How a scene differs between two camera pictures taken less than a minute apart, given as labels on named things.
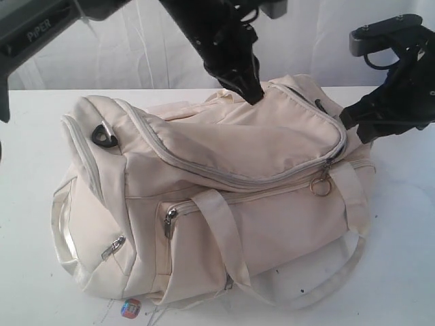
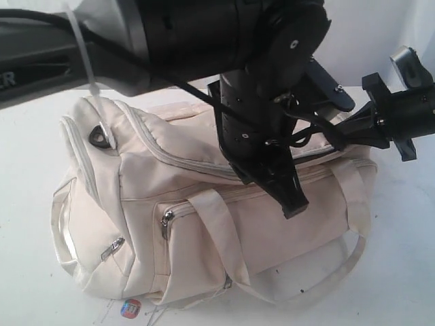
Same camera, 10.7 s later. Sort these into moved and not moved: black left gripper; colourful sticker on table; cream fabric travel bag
Moved: black left gripper
Not moved: cream fabric travel bag; colourful sticker on table
